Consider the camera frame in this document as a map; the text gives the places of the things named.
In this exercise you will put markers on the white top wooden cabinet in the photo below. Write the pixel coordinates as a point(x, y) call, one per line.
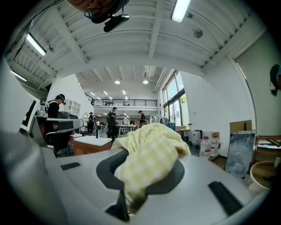
point(92, 144)

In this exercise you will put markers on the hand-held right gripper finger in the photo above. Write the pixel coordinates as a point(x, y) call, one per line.
point(119, 207)

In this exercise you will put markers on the brown cardboard sheet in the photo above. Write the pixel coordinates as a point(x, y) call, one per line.
point(240, 126)

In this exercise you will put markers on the dark hanging garment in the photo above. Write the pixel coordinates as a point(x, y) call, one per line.
point(275, 79)

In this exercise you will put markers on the cream round basket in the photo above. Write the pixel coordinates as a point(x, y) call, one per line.
point(262, 175)

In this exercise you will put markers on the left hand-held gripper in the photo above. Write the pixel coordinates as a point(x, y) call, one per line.
point(59, 125)

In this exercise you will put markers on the white arched wall cabinet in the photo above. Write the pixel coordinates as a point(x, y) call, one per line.
point(73, 106)

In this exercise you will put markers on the silver foil bag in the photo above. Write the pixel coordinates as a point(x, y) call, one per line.
point(240, 153)

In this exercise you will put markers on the black mezzanine railing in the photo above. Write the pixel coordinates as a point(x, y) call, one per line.
point(126, 102)

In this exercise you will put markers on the round ceiling spotlight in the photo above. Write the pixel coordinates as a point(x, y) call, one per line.
point(117, 82)
point(145, 82)

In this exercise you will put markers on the yellow checked cloth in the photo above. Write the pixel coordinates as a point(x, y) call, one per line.
point(149, 160)

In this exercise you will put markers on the long ceiling tube light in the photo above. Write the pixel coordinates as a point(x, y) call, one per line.
point(36, 45)
point(180, 11)
point(18, 75)

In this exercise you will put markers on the person's face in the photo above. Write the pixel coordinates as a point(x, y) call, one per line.
point(87, 4)

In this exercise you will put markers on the slim black bottle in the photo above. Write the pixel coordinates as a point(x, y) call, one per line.
point(96, 133)

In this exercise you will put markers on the black head-worn camera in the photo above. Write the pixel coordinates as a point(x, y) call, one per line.
point(113, 20)

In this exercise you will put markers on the white suitcase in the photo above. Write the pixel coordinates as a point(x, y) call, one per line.
point(196, 137)

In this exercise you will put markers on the grey machine with oval opening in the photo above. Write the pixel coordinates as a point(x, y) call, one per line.
point(188, 204)

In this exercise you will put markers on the clear water bottle red label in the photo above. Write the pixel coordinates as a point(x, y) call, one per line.
point(214, 144)
point(205, 148)

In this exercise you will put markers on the large glass window wall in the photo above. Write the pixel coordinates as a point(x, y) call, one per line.
point(174, 103)

